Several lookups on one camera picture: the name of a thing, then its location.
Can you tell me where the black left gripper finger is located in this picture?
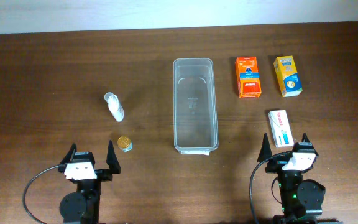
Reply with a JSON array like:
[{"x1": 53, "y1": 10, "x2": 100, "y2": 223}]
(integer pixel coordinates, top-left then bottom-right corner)
[
  {"x1": 106, "y1": 140, "x2": 121, "y2": 174},
  {"x1": 60, "y1": 143, "x2": 76, "y2": 165}
]

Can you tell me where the white Panadol box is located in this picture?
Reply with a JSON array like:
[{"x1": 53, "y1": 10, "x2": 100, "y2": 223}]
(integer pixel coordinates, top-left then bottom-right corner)
[{"x1": 268, "y1": 110, "x2": 294, "y2": 147}]

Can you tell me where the white lotion bottle clear cap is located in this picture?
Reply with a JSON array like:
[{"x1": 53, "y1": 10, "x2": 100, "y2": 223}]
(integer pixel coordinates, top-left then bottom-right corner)
[{"x1": 104, "y1": 92, "x2": 124, "y2": 122}]

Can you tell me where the yellow Woods medicine box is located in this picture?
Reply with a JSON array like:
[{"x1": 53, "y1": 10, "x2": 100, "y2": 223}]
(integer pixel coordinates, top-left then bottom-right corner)
[{"x1": 273, "y1": 55, "x2": 303, "y2": 97}]

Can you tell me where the orange medicine box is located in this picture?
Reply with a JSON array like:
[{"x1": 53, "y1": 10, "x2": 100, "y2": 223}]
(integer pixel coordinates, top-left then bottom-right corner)
[{"x1": 235, "y1": 57, "x2": 262, "y2": 98}]

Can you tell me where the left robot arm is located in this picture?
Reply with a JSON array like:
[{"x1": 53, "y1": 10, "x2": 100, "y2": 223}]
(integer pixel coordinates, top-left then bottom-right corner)
[{"x1": 58, "y1": 141, "x2": 121, "y2": 223}]

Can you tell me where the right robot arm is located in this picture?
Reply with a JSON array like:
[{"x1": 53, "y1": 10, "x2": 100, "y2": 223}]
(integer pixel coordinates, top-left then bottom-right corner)
[{"x1": 257, "y1": 134, "x2": 326, "y2": 223}]

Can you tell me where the clear plastic container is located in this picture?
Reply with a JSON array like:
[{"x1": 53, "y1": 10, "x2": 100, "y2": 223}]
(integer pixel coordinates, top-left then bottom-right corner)
[{"x1": 173, "y1": 58, "x2": 219, "y2": 156}]

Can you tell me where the small gold-lid jar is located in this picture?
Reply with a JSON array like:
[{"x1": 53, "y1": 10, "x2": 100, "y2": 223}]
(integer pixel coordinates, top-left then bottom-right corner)
[{"x1": 117, "y1": 136, "x2": 133, "y2": 152}]

